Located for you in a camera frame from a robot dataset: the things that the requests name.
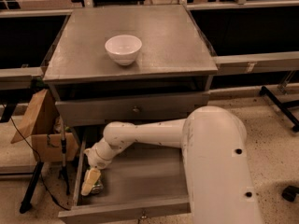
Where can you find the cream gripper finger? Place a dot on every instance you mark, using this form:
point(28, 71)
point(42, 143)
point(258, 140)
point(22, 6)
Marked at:
point(89, 181)

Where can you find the black stand base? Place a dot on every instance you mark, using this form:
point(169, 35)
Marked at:
point(283, 107)

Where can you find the white ceramic bowl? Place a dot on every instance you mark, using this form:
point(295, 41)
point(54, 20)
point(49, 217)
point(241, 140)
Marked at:
point(123, 49)

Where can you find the grey open middle drawer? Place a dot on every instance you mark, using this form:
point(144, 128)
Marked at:
point(142, 181)

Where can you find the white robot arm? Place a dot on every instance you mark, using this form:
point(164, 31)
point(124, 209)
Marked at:
point(212, 141)

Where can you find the black chair caster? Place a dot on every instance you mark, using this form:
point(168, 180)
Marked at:
point(290, 193)

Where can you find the grey top drawer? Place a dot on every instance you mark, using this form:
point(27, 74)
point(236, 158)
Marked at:
point(151, 106)

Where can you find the brown cardboard box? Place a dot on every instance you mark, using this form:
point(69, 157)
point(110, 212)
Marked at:
point(38, 123)

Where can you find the black tripod stand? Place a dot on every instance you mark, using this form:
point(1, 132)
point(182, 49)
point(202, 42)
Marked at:
point(26, 202)

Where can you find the grey wooden cabinet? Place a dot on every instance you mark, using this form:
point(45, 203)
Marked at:
point(173, 58)

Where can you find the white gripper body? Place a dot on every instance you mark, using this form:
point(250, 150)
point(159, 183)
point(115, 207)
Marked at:
point(94, 159)

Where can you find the green soda can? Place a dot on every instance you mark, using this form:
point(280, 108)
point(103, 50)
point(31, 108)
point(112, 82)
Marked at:
point(97, 186)

